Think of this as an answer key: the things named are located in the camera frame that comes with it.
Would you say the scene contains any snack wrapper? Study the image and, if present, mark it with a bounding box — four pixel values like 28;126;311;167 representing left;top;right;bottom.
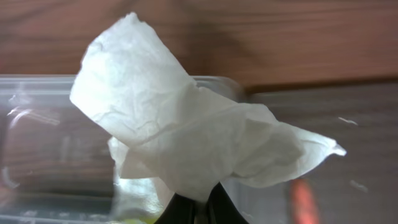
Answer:
110;176;164;221

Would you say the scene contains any orange carrot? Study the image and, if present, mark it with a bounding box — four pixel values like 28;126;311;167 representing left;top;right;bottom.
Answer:
290;179;320;224

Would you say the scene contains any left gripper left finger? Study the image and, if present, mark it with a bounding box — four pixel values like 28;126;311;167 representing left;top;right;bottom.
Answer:
155;194;197;224

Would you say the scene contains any brown serving tray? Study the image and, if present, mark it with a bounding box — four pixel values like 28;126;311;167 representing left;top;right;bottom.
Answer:
242;82;398;224

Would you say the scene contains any clear plastic bin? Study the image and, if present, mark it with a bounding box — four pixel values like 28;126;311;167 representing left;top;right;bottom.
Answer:
0;74;249;224

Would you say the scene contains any white paper napkin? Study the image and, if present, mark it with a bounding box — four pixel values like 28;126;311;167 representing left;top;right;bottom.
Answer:
70;13;346;202

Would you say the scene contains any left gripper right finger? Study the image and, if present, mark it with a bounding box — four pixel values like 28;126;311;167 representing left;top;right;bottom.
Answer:
206;182;249;224

